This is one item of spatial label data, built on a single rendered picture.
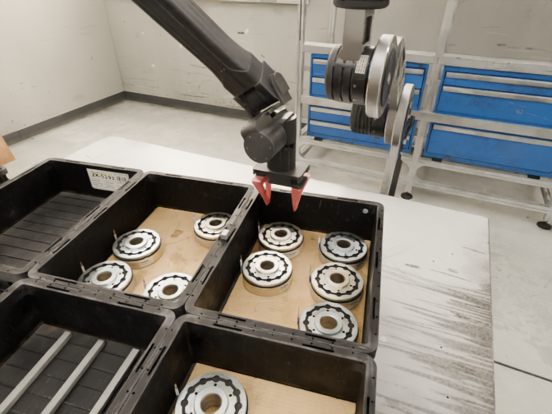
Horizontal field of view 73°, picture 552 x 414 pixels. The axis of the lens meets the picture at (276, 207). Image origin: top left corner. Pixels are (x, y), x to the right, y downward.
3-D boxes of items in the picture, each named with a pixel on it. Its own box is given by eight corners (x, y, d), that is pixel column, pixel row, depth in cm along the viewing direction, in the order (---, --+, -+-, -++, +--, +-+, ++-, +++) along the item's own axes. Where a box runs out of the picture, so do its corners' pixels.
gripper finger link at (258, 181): (283, 217, 77) (283, 177, 72) (252, 209, 79) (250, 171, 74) (294, 200, 82) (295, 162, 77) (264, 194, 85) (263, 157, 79)
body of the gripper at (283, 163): (300, 186, 72) (301, 150, 68) (251, 177, 75) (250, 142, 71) (310, 170, 77) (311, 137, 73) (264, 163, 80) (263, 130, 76)
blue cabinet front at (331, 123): (307, 135, 269) (311, 52, 238) (410, 153, 245) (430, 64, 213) (305, 135, 267) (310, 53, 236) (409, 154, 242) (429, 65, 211)
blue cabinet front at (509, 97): (422, 154, 242) (444, 65, 211) (551, 177, 217) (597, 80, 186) (422, 156, 240) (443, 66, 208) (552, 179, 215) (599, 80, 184)
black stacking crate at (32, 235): (63, 194, 109) (50, 158, 103) (154, 208, 103) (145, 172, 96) (-73, 291, 77) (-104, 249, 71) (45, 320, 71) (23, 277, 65)
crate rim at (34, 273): (148, 177, 97) (146, 169, 96) (257, 193, 91) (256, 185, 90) (27, 285, 65) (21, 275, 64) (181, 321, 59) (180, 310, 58)
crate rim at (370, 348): (257, 193, 91) (257, 185, 90) (383, 211, 85) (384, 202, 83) (182, 321, 59) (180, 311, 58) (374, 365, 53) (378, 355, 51)
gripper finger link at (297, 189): (300, 220, 76) (301, 181, 71) (268, 213, 78) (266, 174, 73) (310, 203, 81) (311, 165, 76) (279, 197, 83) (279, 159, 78)
